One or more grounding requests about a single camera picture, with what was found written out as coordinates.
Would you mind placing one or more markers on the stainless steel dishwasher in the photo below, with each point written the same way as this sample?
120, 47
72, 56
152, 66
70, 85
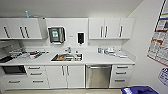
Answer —
98, 76

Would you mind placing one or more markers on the black soap dispenser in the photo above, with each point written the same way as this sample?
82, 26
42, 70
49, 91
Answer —
80, 37

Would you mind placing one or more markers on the blue label soap bottle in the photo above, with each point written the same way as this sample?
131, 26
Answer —
99, 50

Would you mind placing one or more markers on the chrome faucet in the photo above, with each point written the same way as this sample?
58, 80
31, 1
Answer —
68, 50

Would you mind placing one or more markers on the steel kitchen sink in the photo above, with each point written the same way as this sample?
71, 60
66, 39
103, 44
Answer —
66, 57

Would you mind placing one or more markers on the steel paper towel dispenser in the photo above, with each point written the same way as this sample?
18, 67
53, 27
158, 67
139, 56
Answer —
56, 35

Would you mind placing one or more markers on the white under-sink cabinet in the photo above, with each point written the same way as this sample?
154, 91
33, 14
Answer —
65, 76

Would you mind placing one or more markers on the white drawer cabinet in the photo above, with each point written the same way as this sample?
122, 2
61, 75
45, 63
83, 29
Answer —
120, 76
35, 77

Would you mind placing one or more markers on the small blue bottle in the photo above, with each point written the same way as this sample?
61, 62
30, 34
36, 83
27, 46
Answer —
27, 14

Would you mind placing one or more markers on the black built-in microwave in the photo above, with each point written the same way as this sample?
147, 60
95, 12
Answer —
13, 70

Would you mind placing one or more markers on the large wall poster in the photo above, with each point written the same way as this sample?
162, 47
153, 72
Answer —
160, 43

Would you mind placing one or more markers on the small blue wall notice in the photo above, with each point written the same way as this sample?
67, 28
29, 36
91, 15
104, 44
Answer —
164, 76

